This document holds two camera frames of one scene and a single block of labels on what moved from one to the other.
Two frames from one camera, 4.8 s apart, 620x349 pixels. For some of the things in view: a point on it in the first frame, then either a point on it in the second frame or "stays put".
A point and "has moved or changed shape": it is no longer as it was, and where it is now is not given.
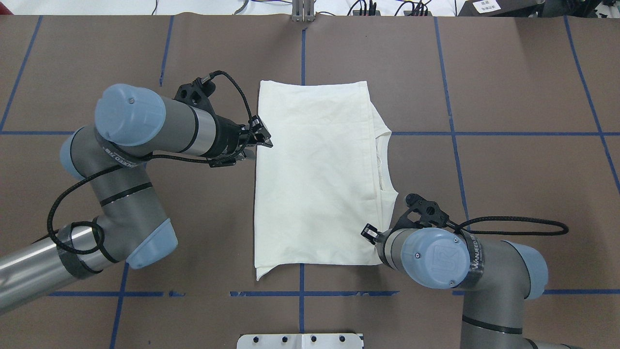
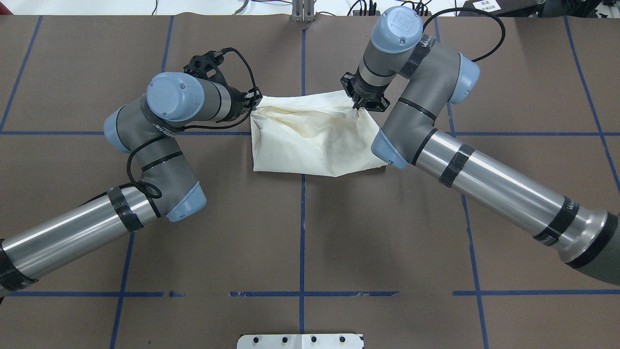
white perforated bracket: (300, 341) stays put
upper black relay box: (357, 13) stays put
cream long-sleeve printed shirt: (322, 179) has moved or changed shape
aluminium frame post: (302, 10) stays put
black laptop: (502, 8) stays put
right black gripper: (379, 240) to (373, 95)
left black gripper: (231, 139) to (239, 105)
